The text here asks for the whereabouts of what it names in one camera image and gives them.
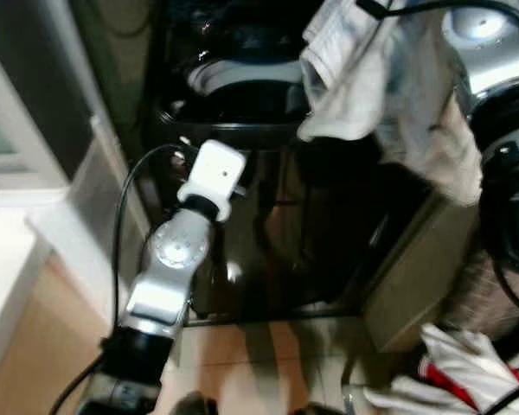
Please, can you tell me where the dark right robot foot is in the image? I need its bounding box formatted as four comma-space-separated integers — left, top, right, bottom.
293, 402, 335, 415

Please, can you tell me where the white and red garment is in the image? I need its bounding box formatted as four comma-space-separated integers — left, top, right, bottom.
363, 323, 519, 415

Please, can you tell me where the black washing machine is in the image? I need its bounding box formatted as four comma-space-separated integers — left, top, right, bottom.
151, 0, 473, 328

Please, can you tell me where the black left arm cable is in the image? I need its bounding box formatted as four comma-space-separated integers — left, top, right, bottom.
50, 143, 196, 415

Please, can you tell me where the dark left robot foot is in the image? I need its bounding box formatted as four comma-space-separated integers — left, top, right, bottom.
174, 392, 220, 415

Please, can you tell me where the dark robot foot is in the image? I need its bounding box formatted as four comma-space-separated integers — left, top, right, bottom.
174, 392, 220, 415
293, 402, 335, 415

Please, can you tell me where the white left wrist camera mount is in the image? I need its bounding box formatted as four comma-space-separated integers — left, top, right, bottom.
176, 140, 248, 222

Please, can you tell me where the white side panel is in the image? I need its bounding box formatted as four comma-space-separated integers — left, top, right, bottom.
28, 114, 158, 322

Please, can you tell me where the tan box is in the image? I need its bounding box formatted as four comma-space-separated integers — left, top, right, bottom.
362, 195, 484, 354

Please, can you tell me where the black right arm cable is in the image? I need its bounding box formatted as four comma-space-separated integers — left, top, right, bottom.
357, 0, 519, 46

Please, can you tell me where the white cloth garment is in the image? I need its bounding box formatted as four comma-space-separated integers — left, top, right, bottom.
297, 0, 486, 207

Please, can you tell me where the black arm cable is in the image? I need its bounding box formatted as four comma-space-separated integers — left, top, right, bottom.
50, 143, 196, 415
357, 0, 519, 46

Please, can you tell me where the brown checked cloth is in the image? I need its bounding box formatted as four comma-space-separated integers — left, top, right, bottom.
454, 255, 519, 342

